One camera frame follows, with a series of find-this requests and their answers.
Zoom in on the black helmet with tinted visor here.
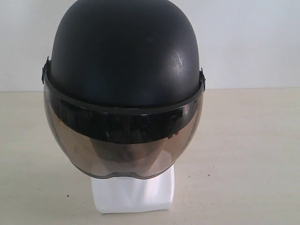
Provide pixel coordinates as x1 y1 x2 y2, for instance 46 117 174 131
42 0 205 180

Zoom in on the white mannequin head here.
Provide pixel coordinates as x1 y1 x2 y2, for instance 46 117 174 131
91 166 175 214

